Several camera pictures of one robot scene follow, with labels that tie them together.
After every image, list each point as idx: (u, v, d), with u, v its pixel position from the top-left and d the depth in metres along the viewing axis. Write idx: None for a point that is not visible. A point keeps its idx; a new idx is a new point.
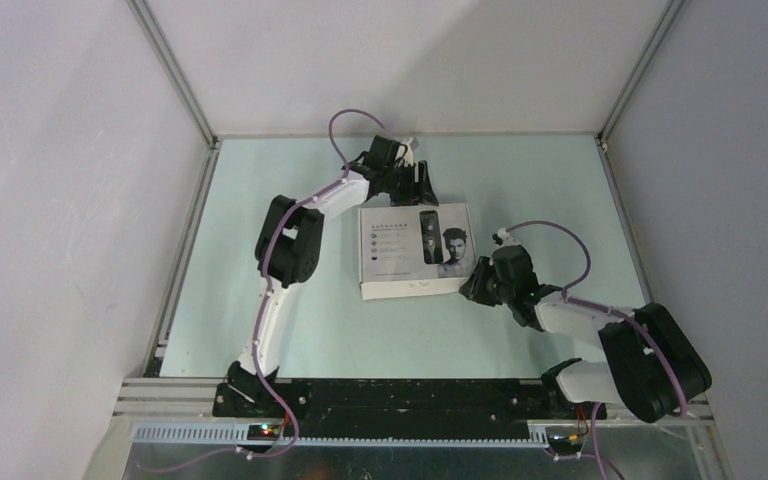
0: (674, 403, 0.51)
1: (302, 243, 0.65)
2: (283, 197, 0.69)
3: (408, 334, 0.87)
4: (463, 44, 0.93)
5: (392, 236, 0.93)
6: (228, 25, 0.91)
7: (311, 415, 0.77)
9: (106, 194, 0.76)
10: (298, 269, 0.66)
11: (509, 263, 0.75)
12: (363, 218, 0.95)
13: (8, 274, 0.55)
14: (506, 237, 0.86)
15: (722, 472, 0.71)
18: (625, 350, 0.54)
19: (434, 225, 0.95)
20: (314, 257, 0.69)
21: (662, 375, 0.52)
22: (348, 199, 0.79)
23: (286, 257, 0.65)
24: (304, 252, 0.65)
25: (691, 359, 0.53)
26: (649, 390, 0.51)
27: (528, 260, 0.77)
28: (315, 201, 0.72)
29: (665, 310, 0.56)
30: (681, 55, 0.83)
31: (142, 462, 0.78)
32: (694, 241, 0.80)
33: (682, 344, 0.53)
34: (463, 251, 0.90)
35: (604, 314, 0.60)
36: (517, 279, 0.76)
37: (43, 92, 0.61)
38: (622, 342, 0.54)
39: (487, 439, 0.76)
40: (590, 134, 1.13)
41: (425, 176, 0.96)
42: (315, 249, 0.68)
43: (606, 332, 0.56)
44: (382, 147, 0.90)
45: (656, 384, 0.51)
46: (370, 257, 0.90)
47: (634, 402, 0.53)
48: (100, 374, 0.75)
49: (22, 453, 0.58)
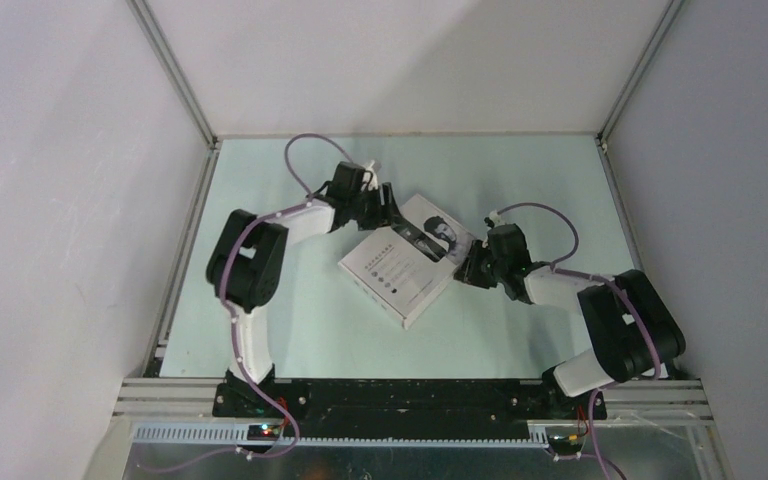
0: (647, 364, 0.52)
1: (261, 260, 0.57)
2: (241, 211, 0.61)
3: (408, 335, 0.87)
4: (463, 44, 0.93)
5: (390, 262, 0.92)
6: (228, 25, 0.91)
7: (311, 415, 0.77)
9: (106, 195, 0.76)
10: (255, 289, 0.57)
11: (503, 239, 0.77)
12: (349, 269, 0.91)
13: (8, 273, 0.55)
14: (497, 219, 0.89)
15: (722, 473, 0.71)
18: (603, 313, 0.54)
19: (409, 229, 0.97)
20: (275, 278, 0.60)
21: (638, 337, 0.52)
22: (313, 224, 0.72)
23: (244, 276, 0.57)
24: (263, 269, 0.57)
25: (666, 323, 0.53)
26: (623, 351, 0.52)
27: (521, 236, 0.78)
28: (278, 218, 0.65)
29: (645, 277, 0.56)
30: (680, 55, 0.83)
31: (143, 462, 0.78)
32: (693, 241, 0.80)
33: (659, 308, 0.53)
34: (453, 231, 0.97)
35: (587, 280, 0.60)
36: (509, 255, 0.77)
37: (43, 91, 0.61)
38: (600, 305, 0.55)
39: (487, 439, 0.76)
40: (590, 135, 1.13)
41: (391, 198, 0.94)
42: (277, 268, 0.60)
43: (585, 295, 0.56)
44: (347, 175, 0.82)
45: (631, 346, 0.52)
46: (389, 291, 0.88)
47: (609, 362, 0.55)
48: (99, 374, 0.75)
49: (21, 453, 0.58)
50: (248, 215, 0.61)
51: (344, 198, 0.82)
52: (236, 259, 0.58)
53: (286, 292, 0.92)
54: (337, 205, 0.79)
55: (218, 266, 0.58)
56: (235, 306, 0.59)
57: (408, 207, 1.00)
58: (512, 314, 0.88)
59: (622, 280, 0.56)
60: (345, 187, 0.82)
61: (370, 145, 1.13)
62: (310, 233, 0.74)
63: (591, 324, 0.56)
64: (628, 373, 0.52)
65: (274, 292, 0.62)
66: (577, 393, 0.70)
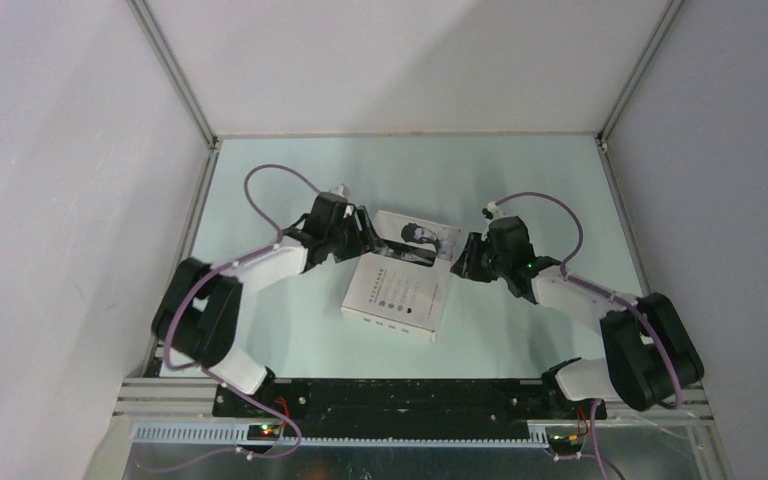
0: (666, 392, 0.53)
1: (210, 319, 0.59)
2: (197, 261, 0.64)
3: (406, 338, 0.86)
4: (463, 44, 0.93)
5: (391, 285, 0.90)
6: (228, 25, 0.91)
7: (310, 415, 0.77)
9: (106, 195, 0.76)
10: (202, 351, 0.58)
11: (507, 234, 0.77)
12: (350, 310, 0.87)
13: (8, 273, 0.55)
14: (496, 210, 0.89)
15: (722, 473, 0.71)
18: (629, 342, 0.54)
19: (388, 247, 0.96)
20: (228, 336, 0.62)
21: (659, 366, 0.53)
22: (280, 267, 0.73)
23: (192, 336, 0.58)
24: (212, 330, 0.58)
25: (686, 353, 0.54)
26: (646, 380, 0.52)
27: (524, 230, 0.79)
28: (236, 266, 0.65)
29: (667, 302, 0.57)
30: (680, 55, 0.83)
31: (143, 462, 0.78)
32: (693, 241, 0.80)
33: (679, 338, 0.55)
34: (429, 231, 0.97)
35: (607, 300, 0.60)
36: (513, 250, 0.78)
37: (42, 92, 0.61)
38: (626, 334, 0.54)
39: (487, 439, 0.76)
40: (590, 134, 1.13)
41: (368, 222, 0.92)
42: (230, 324, 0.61)
43: (611, 321, 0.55)
44: (325, 208, 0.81)
45: (652, 375, 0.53)
46: (407, 311, 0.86)
47: (627, 389, 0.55)
48: (99, 374, 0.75)
49: (21, 453, 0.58)
50: (202, 267, 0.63)
51: (322, 232, 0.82)
52: (187, 315, 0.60)
53: (286, 293, 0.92)
54: (313, 240, 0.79)
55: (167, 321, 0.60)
56: (189, 362, 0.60)
57: (377, 225, 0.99)
58: (512, 314, 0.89)
59: (644, 304, 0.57)
60: (321, 219, 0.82)
61: (370, 145, 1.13)
62: (278, 276, 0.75)
63: (613, 350, 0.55)
64: (645, 402, 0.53)
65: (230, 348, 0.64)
66: (578, 397, 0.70)
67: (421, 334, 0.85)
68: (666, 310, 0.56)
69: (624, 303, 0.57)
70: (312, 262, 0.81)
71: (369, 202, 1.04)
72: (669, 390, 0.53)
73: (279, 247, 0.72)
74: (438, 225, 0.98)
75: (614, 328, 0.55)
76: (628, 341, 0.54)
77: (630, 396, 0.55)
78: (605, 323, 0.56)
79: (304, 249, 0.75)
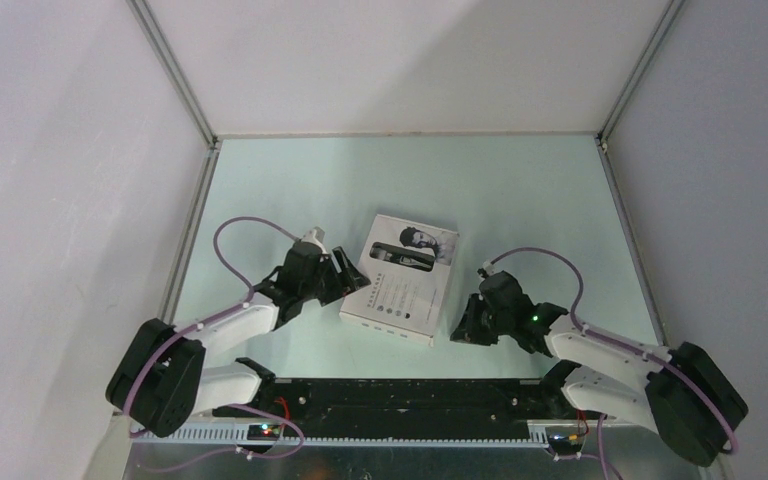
0: (722, 443, 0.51)
1: (169, 385, 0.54)
2: (157, 323, 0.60)
3: (406, 342, 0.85)
4: (463, 44, 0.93)
5: (389, 290, 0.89)
6: (228, 25, 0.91)
7: (311, 415, 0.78)
9: (106, 195, 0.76)
10: (158, 419, 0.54)
11: (501, 292, 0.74)
12: (347, 314, 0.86)
13: (9, 272, 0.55)
14: (491, 268, 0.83)
15: (722, 473, 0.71)
18: (681, 405, 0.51)
19: (386, 252, 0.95)
20: (188, 401, 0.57)
21: (712, 422, 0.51)
22: (249, 327, 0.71)
23: (149, 401, 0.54)
24: (171, 396, 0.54)
25: (732, 398, 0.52)
26: (704, 441, 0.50)
27: (515, 284, 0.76)
28: (201, 329, 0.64)
29: (702, 352, 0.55)
30: (680, 55, 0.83)
31: (143, 462, 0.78)
32: (693, 241, 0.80)
33: (722, 384, 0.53)
34: (428, 236, 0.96)
35: (640, 358, 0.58)
36: (514, 306, 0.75)
37: (42, 93, 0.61)
38: (673, 396, 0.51)
39: (485, 439, 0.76)
40: (590, 134, 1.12)
41: (347, 261, 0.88)
42: (191, 389, 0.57)
43: (655, 386, 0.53)
44: (297, 263, 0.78)
45: (709, 432, 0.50)
46: (404, 315, 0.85)
47: (681, 444, 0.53)
48: (99, 374, 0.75)
49: (22, 451, 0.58)
50: (163, 329, 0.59)
51: (294, 286, 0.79)
52: (146, 379, 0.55)
53: None
54: (285, 296, 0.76)
55: (125, 387, 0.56)
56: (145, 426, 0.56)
57: (372, 229, 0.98)
58: None
59: (679, 358, 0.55)
60: (294, 273, 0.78)
61: (371, 144, 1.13)
62: (245, 338, 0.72)
63: (663, 415, 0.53)
64: (705, 457, 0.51)
65: (190, 413, 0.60)
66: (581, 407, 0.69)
67: (420, 339, 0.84)
68: (703, 362, 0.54)
69: (660, 362, 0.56)
70: (284, 319, 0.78)
71: (369, 203, 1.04)
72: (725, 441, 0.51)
73: (249, 306, 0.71)
74: (436, 228, 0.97)
75: (660, 392, 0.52)
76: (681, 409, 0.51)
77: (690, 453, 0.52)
78: (649, 390, 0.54)
79: (276, 307, 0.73)
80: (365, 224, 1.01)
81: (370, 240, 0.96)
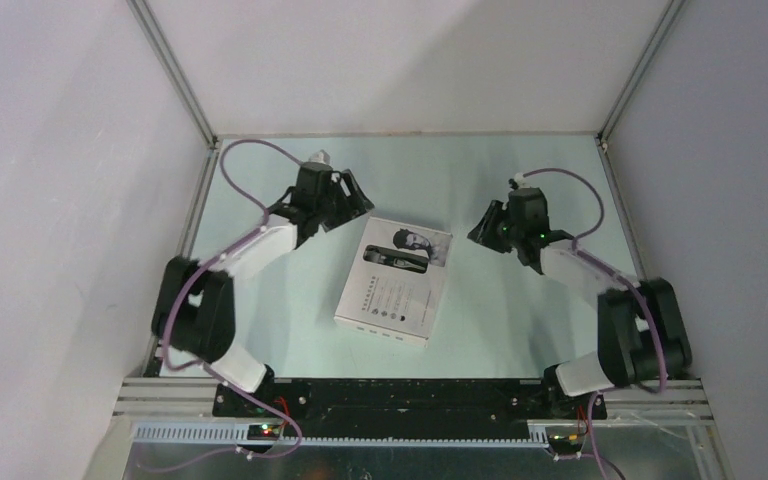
0: (649, 373, 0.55)
1: (206, 315, 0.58)
2: (183, 261, 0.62)
3: (400, 345, 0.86)
4: (463, 44, 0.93)
5: (383, 292, 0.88)
6: (227, 26, 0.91)
7: (310, 415, 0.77)
9: (107, 194, 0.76)
10: (204, 346, 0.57)
11: (525, 205, 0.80)
12: (342, 317, 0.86)
13: (10, 272, 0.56)
14: (521, 182, 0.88)
15: (722, 473, 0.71)
18: (620, 318, 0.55)
19: (380, 256, 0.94)
20: (227, 329, 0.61)
21: (648, 350, 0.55)
22: (268, 249, 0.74)
23: (192, 332, 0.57)
24: (209, 326, 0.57)
25: (677, 340, 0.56)
26: (631, 362, 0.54)
27: (544, 203, 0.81)
28: (224, 258, 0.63)
29: (670, 287, 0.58)
30: (678, 55, 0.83)
31: (142, 462, 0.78)
32: (691, 240, 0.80)
33: (673, 322, 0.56)
34: (421, 239, 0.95)
35: (609, 278, 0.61)
36: (529, 220, 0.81)
37: (42, 93, 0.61)
38: (619, 308, 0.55)
39: (485, 439, 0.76)
40: (590, 134, 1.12)
41: (354, 186, 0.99)
42: (227, 316, 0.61)
43: (607, 297, 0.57)
44: (309, 180, 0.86)
45: (641, 357, 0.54)
46: (398, 317, 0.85)
47: (612, 365, 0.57)
48: (99, 375, 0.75)
49: (22, 452, 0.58)
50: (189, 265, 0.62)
51: (309, 204, 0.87)
52: (183, 314, 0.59)
53: (285, 293, 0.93)
54: (301, 214, 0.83)
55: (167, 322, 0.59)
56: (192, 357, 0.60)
57: (367, 231, 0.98)
58: (513, 312, 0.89)
59: (646, 287, 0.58)
60: (307, 192, 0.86)
61: (370, 144, 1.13)
62: (267, 259, 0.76)
63: (605, 324, 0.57)
64: (629, 380, 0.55)
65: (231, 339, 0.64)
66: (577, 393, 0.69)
67: (415, 342, 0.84)
68: (666, 295, 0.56)
69: (625, 283, 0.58)
70: (303, 236, 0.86)
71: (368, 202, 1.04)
72: (653, 373, 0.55)
73: (267, 230, 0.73)
74: (430, 230, 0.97)
75: (608, 304, 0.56)
76: (623, 321, 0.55)
77: (616, 377, 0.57)
78: (602, 300, 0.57)
79: (292, 226, 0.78)
80: (359, 225, 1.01)
81: (365, 243, 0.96)
